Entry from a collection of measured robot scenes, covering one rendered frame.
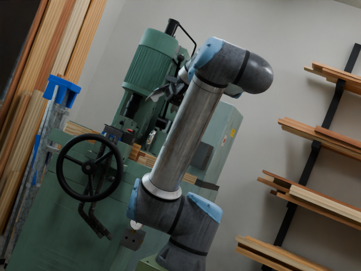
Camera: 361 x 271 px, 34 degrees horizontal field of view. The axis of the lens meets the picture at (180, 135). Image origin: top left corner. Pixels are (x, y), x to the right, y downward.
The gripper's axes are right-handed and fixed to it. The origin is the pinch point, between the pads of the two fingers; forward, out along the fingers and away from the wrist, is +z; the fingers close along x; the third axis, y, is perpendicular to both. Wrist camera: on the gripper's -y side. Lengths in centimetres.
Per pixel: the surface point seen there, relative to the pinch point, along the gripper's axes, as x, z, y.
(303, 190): 188, 49, -60
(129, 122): -3.6, 16.8, -3.8
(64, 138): -28.0, 34.9, 2.4
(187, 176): 25.6, 16.2, 19.3
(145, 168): 2.4, 18.7, 22.0
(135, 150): 1.1, 21.4, 8.9
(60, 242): -15, 64, 36
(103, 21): 64, 92, -243
